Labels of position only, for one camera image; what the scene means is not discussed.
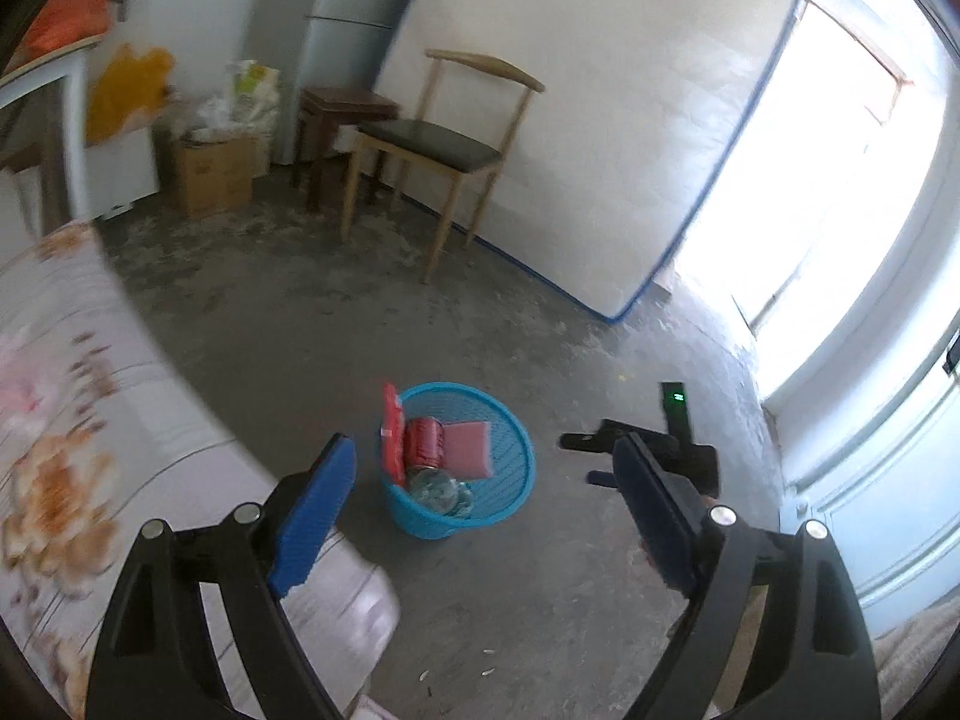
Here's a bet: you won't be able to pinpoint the white side table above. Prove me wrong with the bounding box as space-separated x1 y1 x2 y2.
0 36 100 235

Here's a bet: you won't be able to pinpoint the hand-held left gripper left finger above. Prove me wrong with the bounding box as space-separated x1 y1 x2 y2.
85 433 359 720

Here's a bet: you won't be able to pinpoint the floral tablecloth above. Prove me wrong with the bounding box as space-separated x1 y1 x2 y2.
0 220 400 720

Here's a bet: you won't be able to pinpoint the pink sponge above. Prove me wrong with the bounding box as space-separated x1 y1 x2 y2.
441 421 494 481

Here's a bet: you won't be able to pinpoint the wooden chair black seat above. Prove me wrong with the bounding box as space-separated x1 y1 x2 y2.
340 49 546 286

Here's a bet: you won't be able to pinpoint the white chest freezer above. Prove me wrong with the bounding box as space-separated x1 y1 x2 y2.
81 122 164 220

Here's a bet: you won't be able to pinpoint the dark wooden stool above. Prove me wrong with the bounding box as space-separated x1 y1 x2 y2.
289 85 402 212

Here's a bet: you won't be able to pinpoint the blue plastic basket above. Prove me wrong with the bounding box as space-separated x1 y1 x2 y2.
377 382 538 542

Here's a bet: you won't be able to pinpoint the white panelled door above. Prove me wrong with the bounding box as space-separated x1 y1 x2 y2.
778 371 960 635

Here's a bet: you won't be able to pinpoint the red drink can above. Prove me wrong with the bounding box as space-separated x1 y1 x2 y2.
404 417 448 470

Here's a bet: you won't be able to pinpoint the white plastic bags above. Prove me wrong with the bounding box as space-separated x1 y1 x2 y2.
186 60 284 145

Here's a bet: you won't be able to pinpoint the red packet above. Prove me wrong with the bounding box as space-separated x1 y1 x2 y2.
380 382 410 479

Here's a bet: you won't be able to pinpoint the yellow plastic bag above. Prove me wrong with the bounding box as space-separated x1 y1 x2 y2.
85 43 179 145

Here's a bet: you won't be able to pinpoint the white mattress blue trim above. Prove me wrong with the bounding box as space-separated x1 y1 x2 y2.
373 0 809 325

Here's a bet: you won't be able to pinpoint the cardboard box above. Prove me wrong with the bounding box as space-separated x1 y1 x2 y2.
171 132 261 220

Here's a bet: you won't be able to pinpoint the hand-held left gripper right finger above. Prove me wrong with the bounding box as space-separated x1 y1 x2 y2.
612 431 884 720

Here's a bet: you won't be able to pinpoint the clear plastic bottle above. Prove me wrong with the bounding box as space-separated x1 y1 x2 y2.
406 466 476 516

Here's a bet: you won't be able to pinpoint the orange plastic bag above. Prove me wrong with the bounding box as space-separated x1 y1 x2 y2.
19 0 143 55

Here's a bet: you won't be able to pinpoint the grey refrigerator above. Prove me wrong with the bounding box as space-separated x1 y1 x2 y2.
272 0 445 167

